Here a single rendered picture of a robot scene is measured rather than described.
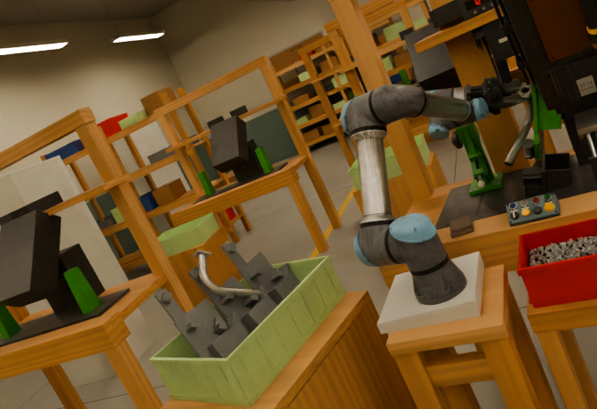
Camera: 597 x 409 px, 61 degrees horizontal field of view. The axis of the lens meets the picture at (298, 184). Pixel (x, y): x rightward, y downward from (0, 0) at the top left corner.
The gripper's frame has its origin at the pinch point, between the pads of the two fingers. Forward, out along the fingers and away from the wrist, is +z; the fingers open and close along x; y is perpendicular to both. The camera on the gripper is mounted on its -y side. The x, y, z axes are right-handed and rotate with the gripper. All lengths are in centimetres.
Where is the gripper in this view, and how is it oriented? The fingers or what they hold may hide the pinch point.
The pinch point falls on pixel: (528, 92)
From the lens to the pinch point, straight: 199.7
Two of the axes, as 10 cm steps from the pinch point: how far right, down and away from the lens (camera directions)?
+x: 1.5, -9.2, 3.6
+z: 8.9, -0.4, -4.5
